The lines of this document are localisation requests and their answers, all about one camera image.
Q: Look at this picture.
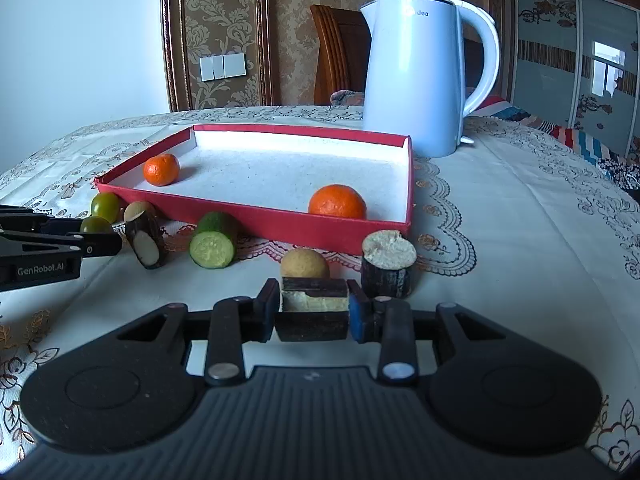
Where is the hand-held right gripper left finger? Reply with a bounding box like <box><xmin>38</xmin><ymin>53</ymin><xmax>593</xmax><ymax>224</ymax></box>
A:
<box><xmin>117</xmin><ymin>278</ymin><xmax>282</xmax><ymax>387</ymax></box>

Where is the striped colourful blanket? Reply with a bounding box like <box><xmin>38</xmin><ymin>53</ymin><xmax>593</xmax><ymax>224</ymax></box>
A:
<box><xmin>470</xmin><ymin>95</ymin><xmax>640</xmax><ymax>191</ymax></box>

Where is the white electric kettle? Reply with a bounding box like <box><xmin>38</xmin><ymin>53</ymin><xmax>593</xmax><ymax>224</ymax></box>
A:
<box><xmin>359</xmin><ymin>0</ymin><xmax>501</xmax><ymax>158</ymax></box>

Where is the tan round longan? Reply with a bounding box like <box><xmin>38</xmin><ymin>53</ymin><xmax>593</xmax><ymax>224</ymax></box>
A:
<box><xmin>123</xmin><ymin>201</ymin><xmax>157</xmax><ymax>223</ymax></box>
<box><xmin>280</xmin><ymin>247</ymin><xmax>331</xmax><ymax>279</ymax></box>

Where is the red shallow cardboard box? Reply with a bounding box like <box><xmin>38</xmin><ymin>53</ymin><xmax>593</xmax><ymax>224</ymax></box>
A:
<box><xmin>94</xmin><ymin>124</ymin><xmax>415</xmax><ymax>256</ymax></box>

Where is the green round fruit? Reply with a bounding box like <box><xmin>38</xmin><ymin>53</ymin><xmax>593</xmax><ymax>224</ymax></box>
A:
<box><xmin>80</xmin><ymin>216</ymin><xmax>115</xmax><ymax>235</ymax></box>
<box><xmin>90</xmin><ymin>192</ymin><xmax>122</xmax><ymax>223</ymax></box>

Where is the thick dark sugarcane piece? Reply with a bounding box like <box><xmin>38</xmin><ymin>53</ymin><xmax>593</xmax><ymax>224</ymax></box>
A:
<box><xmin>361</xmin><ymin>230</ymin><xmax>418</xmax><ymax>300</ymax></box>

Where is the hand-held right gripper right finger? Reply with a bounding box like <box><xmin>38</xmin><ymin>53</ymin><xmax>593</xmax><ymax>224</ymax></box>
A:
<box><xmin>347</xmin><ymin>280</ymin><xmax>506</xmax><ymax>386</ymax></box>

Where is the peeled-spot dark sugarcane piece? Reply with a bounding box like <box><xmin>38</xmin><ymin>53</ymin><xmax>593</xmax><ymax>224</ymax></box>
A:
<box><xmin>124</xmin><ymin>212</ymin><xmax>168</xmax><ymax>271</ymax></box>

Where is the split dark sugarcane piece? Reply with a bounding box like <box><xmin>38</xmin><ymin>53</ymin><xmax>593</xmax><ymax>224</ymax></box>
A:
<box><xmin>274</xmin><ymin>276</ymin><xmax>351</xmax><ymax>343</ymax></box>

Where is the pink brown plush blanket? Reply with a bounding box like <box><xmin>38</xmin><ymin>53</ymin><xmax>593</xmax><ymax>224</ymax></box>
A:
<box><xmin>330</xmin><ymin>89</ymin><xmax>368</xmax><ymax>107</ymax></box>

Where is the large orange tangerine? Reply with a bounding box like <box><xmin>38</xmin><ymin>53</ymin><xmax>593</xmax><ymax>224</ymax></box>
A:
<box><xmin>308</xmin><ymin>184</ymin><xmax>368</xmax><ymax>221</ymax></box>

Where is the white wall light switch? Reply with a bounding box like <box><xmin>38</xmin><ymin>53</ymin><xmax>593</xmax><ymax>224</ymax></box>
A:
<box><xmin>200</xmin><ymin>53</ymin><xmax>247</xmax><ymax>81</ymax></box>

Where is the small orange tangerine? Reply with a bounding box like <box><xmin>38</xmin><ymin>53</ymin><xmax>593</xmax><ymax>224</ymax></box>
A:
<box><xmin>143</xmin><ymin>153</ymin><xmax>181</xmax><ymax>187</ymax></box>

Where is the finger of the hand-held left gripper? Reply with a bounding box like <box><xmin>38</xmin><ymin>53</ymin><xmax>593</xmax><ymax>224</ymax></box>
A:
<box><xmin>0</xmin><ymin>204</ymin><xmax>85</xmax><ymax>236</ymax></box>
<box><xmin>15</xmin><ymin>233</ymin><xmax>124</xmax><ymax>260</ymax></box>

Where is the wooden wall moulding frame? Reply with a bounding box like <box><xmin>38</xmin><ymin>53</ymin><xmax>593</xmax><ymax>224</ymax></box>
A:
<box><xmin>159</xmin><ymin>0</ymin><xmax>282</xmax><ymax>112</ymax></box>

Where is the wooden bed headboard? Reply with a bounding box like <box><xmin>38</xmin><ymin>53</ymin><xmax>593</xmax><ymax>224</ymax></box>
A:
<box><xmin>310</xmin><ymin>4</ymin><xmax>486</xmax><ymax>111</ymax></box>

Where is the green cucumber piece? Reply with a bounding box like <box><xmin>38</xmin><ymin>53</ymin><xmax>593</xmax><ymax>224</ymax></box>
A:
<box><xmin>188</xmin><ymin>211</ymin><xmax>240</xmax><ymax>270</ymax></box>

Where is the patterned sliding-door wardrobe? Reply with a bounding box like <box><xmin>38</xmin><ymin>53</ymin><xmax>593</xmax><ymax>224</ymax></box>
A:
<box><xmin>505</xmin><ymin>0</ymin><xmax>640</xmax><ymax>161</ymax></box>

